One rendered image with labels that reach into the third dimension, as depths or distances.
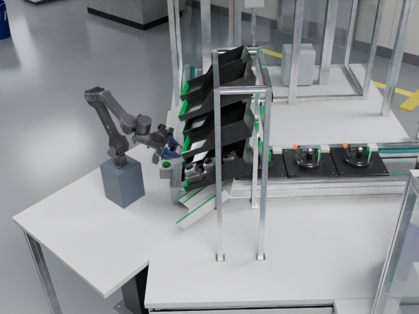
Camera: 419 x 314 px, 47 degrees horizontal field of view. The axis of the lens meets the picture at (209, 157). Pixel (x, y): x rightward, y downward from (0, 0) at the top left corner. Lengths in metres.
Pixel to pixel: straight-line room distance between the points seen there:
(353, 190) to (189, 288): 0.93
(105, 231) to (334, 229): 1.03
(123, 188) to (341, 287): 1.06
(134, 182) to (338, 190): 0.98
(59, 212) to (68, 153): 2.03
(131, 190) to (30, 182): 1.95
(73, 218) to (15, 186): 1.86
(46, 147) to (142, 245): 2.57
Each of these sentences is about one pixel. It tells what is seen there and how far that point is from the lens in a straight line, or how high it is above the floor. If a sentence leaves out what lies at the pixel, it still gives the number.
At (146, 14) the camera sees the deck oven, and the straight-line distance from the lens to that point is 6.90.
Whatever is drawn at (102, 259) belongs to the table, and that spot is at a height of 0.86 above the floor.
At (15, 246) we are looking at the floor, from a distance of 3.62.
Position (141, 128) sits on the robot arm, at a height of 1.36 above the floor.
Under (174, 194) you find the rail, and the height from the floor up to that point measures 0.92.
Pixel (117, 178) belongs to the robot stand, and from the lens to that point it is 2.23.
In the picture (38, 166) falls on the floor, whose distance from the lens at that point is 4.34.
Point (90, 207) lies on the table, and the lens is 2.39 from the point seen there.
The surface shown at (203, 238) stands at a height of 0.86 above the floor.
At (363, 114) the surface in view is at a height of 0.86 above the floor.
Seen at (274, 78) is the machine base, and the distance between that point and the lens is 3.49.
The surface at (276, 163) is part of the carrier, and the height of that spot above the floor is 0.97.
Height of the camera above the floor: 2.37
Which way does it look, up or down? 35 degrees down
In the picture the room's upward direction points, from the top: 2 degrees counter-clockwise
